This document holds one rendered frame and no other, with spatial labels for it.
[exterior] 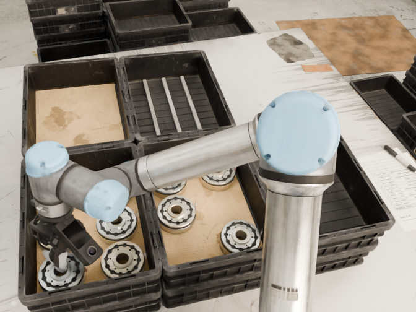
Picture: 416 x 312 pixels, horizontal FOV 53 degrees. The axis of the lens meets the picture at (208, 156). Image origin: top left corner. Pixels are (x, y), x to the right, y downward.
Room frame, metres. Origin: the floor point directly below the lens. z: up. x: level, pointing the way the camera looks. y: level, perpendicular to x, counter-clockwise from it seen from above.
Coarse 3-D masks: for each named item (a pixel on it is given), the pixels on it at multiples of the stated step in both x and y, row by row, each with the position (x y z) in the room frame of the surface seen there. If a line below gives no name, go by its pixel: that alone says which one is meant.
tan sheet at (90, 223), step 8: (136, 208) 0.63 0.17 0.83; (80, 216) 0.58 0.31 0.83; (88, 216) 0.58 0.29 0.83; (136, 216) 0.60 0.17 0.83; (88, 224) 0.56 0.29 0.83; (88, 232) 0.53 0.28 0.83; (96, 232) 0.54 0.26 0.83; (136, 232) 0.55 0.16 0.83; (96, 240) 0.51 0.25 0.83; (136, 240) 0.53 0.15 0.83; (40, 248) 0.47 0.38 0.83; (104, 248) 0.50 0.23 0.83; (144, 248) 0.51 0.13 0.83; (40, 256) 0.45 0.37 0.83; (144, 256) 0.49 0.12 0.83; (40, 264) 0.43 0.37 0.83; (96, 264) 0.45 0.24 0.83; (64, 272) 0.42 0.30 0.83; (88, 272) 0.43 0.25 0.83; (96, 272) 0.43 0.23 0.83; (88, 280) 0.41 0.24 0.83; (96, 280) 0.41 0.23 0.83; (40, 288) 0.37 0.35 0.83
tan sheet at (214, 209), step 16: (192, 192) 0.70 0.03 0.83; (208, 192) 0.71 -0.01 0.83; (224, 192) 0.72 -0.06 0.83; (240, 192) 0.73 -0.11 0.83; (208, 208) 0.66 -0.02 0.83; (224, 208) 0.66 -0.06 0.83; (240, 208) 0.67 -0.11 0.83; (208, 224) 0.60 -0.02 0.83; (224, 224) 0.61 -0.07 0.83; (176, 240) 0.54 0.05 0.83; (192, 240) 0.55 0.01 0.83; (208, 240) 0.56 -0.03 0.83; (176, 256) 0.50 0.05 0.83; (192, 256) 0.50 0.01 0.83; (208, 256) 0.51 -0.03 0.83
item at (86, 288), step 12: (120, 144) 0.76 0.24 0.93; (132, 144) 0.76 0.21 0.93; (24, 168) 0.64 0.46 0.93; (24, 180) 0.61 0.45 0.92; (24, 192) 0.56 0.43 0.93; (24, 204) 0.53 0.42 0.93; (144, 204) 0.57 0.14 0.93; (24, 216) 0.50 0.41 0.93; (24, 228) 0.47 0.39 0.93; (24, 240) 0.44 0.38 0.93; (156, 240) 0.48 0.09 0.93; (24, 252) 0.41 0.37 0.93; (156, 252) 0.45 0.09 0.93; (24, 264) 0.38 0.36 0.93; (156, 264) 0.42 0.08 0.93; (24, 276) 0.36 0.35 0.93; (120, 276) 0.38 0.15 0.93; (144, 276) 0.39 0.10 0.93; (156, 276) 0.40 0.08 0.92; (24, 288) 0.33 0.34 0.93; (60, 288) 0.34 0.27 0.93; (72, 288) 0.34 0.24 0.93; (84, 288) 0.35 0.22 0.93; (96, 288) 0.35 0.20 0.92; (108, 288) 0.36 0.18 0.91; (24, 300) 0.31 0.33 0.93; (36, 300) 0.31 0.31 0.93; (48, 300) 0.32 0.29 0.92
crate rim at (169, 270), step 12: (204, 132) 0.85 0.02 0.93; (144, 144) 0.77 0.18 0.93; (144, 156) 0.73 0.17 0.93; (252, 168) 0.73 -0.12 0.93; (264, 192) 0.66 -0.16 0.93; (264, 204) 0.62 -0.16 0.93; (156, 216) 0.55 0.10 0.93; (156, 228) 0.51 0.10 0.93; (240, 252) 0.48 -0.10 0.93; (252, 252) 0.48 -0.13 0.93; (168, 264) 0.42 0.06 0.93; (180, 264) 0.43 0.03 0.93; (192, 264) 0.43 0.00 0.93; (204, 264) 0.44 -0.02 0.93; (216, 264) 0.45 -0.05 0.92
